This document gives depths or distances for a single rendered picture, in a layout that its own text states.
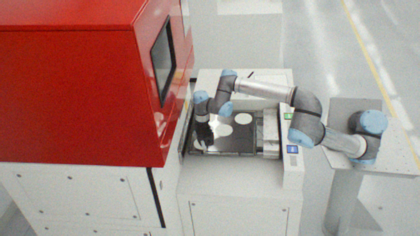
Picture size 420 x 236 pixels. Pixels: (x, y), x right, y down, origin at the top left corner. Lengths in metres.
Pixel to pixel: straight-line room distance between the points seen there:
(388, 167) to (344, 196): 0.44
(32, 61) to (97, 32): 0.26
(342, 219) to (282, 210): 0.78
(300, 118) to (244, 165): 0.52
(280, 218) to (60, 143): 1.12
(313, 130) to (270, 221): 0.61
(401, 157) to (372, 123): 0.34
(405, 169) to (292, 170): 0.61
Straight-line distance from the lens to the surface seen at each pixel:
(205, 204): 1.83
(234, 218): 1.90
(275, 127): 2.03
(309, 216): 2.73
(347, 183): 2.26
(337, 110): 2.03
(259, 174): 1.85
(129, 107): 1.19
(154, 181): 1.43
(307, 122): 1.50
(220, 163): 1.90
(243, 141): 1.90
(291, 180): 1.75
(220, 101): 1.60
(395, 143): 2.17
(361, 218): 2.65
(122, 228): 1.77
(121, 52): 1.07
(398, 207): 2.96
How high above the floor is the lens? 2.21
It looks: 39 degrees down
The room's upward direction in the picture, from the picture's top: 6 degrees counter-clockwise
